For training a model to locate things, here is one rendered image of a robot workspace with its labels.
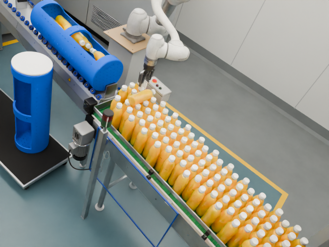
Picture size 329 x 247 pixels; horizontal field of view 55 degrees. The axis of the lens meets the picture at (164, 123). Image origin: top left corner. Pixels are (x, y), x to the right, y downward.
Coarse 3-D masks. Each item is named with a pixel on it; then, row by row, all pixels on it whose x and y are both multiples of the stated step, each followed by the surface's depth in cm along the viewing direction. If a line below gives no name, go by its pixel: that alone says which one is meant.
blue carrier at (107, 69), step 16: (48, 0) 254; (32, 16) 252; (48, 16) 244; (64, 16) 270; (48, 32) 243; (64, 32) 236; (64, 48) 235; (80, 48) 228; (96, 48) 254; (80, 64) 227; (96, 64) 221; (112, 64) 227; (96, 80) 226; (112, 80) 239
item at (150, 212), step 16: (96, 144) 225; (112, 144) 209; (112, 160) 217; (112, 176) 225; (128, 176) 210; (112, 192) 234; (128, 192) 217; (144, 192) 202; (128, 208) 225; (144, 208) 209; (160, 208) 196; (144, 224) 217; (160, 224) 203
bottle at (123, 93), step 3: (120, 90) 226; (123, 90) 225; (126, 90) 226; (120, 93) 226; (123, 93) 226; (126, 93) 227; (120, 96) 227; (123, 96) 227; (126, 96) 229; (120, 99) 229; (123, 99) 229; (123, 102) 232
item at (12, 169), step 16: (0, 96) 312; (0, 112) 299; (0, 128) 286; (0, 144) 275; (48, 144) 289; (0, 160) 264; (16, 160) 268; (32, 160) 273; (48, 160) 278; (64, 160) 283; (16, 176) 258; (32, 176) 262
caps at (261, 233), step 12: (156, 108) 220; (132, 120) 206; (144, 120) 207; (168, 120) 215; (144, 132) 200; (156, 132) 202; (180, 132) 210; (156, 144) 195; (192, 144) 206; (192, 156) 197; (192, 168) 191; (228, 168) 201; (228, 180) 192; (216, 192) 183; (252, 192) 191; (216, 204) 177; (240, 204) 182; (240, 216) 177; (252, 228) 172; (300, 228) 182; (252, 240) 167; (276, 240) 172
